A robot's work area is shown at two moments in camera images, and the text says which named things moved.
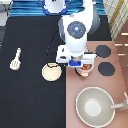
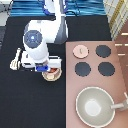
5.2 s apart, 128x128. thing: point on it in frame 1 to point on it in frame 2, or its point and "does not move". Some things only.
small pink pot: x=85 y=70 to x=54 y=70
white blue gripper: x=63 y=56 to x=53 y=62
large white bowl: x=95 y=107 does not move
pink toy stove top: x=107 y=74 does not move
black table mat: x=27 y=99 does not move
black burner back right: x=103 y=51 does not move
